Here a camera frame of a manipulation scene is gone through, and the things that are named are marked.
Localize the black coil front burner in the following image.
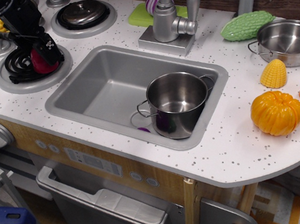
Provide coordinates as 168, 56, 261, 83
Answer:
4, 48, 62, 84

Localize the grey toy sink basin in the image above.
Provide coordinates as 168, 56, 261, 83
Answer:
45, 45, 228, 150

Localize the grey back stove knob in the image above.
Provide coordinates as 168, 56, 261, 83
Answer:
46, 0, 71, 8

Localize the green toy bitter gourd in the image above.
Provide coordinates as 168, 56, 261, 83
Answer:
220, 10, 276, 42

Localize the red toy sweet potato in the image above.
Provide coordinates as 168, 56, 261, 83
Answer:
30, 48, 60, 74

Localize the purple toy piece in sink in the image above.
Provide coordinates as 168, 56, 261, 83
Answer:
137, 127, 150, 133

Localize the yellow toy corn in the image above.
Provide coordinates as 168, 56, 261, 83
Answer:
260, 59, 287, 89

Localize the orange toy pumpkin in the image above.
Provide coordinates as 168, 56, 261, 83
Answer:
250, 91, 300, 136

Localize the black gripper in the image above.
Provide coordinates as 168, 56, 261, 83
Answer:
0, 0, 65, 66

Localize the grey dishwasher door handle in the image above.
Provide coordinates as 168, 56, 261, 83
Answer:
36, 166, 168, 224

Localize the grey stove knob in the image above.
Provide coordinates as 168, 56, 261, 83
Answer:
0, 39, 16, 58
46, 0, 71, 8

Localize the purple toy onion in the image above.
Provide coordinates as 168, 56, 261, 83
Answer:
145, 0, 159, 16

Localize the steel pot lid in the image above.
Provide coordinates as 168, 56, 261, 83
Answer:
59, 0, 107, 26

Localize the steel pot in sink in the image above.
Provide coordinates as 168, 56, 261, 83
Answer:
137, 72, 215, 140

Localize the grey back burner ring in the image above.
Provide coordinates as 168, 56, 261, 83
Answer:
48, 0, 120, 43

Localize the yellow toy bell pepper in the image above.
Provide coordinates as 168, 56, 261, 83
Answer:
0, 19, 9, 33

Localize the green cutting board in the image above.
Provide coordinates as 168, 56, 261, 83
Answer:
128, 3, 188, 27

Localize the shallow steel pan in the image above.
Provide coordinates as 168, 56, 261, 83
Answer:
247, 20, 300, 67

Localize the grey toy faucet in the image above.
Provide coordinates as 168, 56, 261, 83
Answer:
138, 0, 200, 56

